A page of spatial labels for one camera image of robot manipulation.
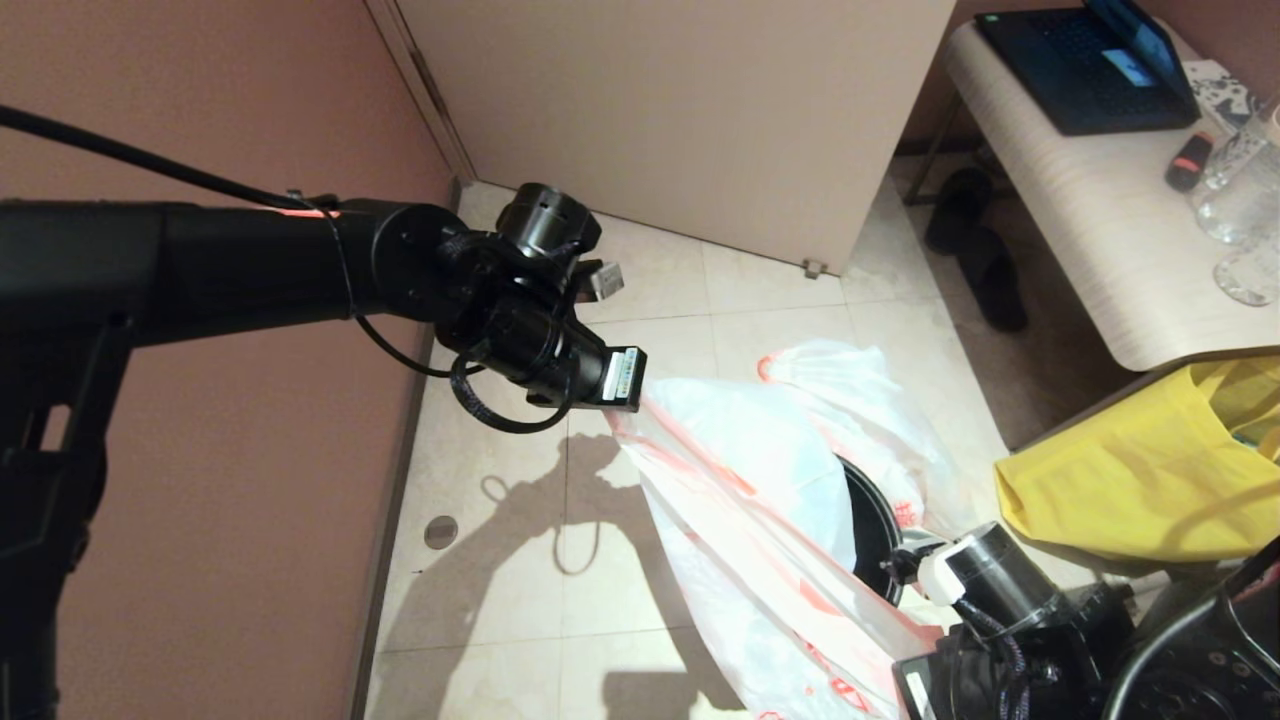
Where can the white red-printed plastic bag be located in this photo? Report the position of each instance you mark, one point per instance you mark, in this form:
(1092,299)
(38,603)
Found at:
(740,480)

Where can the dark blue laptop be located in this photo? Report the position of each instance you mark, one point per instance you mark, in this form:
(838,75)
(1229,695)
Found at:
(1080,70)

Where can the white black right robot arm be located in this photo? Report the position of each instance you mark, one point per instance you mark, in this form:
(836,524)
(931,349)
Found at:
(1150,660)

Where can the black orange handheld device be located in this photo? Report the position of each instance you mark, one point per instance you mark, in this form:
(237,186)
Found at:
(1187,165)

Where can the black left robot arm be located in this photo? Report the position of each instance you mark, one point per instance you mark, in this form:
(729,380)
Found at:
(150,270)

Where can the clear ribbed glass bottle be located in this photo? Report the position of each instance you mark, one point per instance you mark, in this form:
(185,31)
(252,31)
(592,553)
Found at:
(1240,145)

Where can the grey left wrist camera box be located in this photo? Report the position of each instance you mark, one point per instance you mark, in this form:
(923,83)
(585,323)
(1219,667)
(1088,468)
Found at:
(605,280)

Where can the black round trash bin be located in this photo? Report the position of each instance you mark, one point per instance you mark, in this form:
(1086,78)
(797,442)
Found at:
(872,530)

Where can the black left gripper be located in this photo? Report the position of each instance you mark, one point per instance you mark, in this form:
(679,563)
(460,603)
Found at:
(550,350)

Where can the white black patterned card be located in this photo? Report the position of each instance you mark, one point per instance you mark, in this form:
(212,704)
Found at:
(1218,98)

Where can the beige striped stool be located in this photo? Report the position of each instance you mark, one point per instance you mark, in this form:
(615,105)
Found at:
(1110,580)

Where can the spare white plastic bag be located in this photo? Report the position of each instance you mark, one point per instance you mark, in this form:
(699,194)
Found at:
(860,380)

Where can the clear glass cup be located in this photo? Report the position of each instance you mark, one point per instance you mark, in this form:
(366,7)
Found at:
(1238,212)
(1248,278)

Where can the small metal door stopper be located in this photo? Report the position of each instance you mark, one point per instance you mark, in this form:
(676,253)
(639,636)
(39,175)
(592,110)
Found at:
(814,270)

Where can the beige door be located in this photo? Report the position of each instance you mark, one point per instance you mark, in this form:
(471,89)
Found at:
(700,120)

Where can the beige door frame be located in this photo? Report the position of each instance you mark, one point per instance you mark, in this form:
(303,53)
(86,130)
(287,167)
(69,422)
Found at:
(420,80)

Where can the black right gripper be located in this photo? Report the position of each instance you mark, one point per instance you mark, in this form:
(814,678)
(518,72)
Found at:
(960,680)

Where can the cream striped bench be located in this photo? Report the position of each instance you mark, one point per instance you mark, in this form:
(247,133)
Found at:
(1090,220)

